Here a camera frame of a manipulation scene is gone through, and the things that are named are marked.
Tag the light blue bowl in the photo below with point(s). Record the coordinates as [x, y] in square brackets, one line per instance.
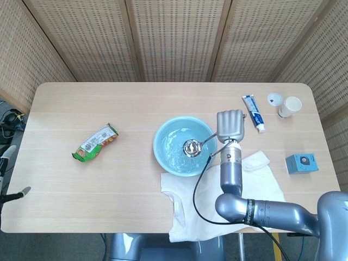
[171, 133]

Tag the blue white toothpaste tube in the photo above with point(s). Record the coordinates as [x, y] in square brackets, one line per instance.
[255, 112]

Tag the metal ladle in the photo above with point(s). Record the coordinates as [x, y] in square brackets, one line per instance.
[192, 148]

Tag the white plastic lid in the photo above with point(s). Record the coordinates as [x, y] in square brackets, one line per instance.
[274, 99]

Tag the black table control panel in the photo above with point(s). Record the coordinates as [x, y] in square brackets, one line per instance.
[297, 234]

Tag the green snack packet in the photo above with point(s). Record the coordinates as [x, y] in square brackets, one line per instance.
[93, 143]

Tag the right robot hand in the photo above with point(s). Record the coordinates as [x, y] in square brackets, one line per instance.
[231, 126]

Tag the white paper cup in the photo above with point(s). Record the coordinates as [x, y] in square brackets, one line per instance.
[291, 105]

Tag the small blue box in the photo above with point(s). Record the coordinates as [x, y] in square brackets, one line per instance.
[301, 164]

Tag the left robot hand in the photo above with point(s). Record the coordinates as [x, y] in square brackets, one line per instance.
[1, 197]

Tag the wooden folding screen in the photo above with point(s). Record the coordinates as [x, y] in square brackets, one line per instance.
[176, 40]

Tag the white cloth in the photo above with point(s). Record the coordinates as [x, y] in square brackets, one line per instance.
[206, 195]

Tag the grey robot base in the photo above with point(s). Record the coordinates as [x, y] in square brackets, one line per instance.
[152, 248]

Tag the grey metal table leg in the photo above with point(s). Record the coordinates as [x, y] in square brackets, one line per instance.
[241, 247]

